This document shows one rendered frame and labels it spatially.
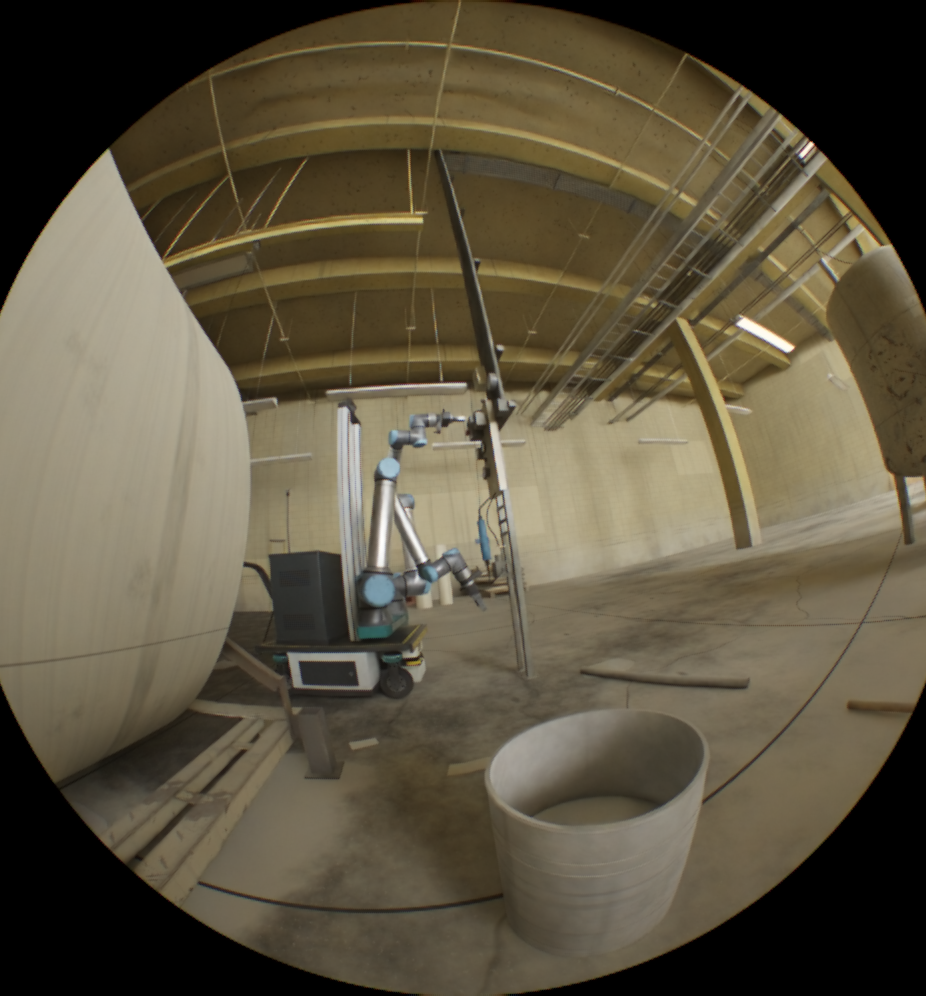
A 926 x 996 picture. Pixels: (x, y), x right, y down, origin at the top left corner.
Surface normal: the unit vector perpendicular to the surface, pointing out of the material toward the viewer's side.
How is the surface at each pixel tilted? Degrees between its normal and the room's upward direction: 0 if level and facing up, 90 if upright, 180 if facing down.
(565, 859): 90
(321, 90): 180
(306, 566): 90
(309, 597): 90
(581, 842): 90
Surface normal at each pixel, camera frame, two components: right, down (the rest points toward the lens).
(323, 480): 0.17, -0.24
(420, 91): 0.12, 0.97
